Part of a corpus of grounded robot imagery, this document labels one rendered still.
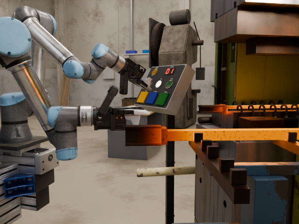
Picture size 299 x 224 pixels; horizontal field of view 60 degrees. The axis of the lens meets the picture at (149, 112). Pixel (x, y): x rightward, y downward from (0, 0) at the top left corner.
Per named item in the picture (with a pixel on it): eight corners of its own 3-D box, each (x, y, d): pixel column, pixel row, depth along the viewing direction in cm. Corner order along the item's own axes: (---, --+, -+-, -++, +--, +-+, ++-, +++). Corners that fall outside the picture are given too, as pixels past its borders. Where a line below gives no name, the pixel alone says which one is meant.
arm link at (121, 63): (114, 68, 121) (107, 68, 127) (122, 73, 123) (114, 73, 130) (121, 54, 122) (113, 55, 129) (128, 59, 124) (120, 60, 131)
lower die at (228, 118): (232, 133, 96) (233, 110, 95) (211, 124, 115) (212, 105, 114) (332, 129, 102) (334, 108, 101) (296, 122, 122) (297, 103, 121)
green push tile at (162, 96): (163, 105, 139) (168, 92, 140) (154, 104, 145) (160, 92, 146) (165, 106, 140) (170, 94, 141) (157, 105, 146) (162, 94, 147)
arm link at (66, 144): (72, 152, 103) (71, 125, 102) (80, 159, 93) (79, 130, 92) (52, 155, 99) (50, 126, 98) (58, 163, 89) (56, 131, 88)
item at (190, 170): (137, 179, 136) (137, 170, 135) (135, 176, 141) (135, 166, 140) (216, 174, 142) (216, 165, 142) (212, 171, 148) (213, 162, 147)
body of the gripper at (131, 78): (147, 70, 131) (129, 57, 124) (140, 85, 129) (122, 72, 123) (139, 70, 137) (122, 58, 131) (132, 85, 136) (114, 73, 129)
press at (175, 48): (162, 119, 756) (163, 21, 724) (205, 122, 716) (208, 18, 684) (145, 128, 619) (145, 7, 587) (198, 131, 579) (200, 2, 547)
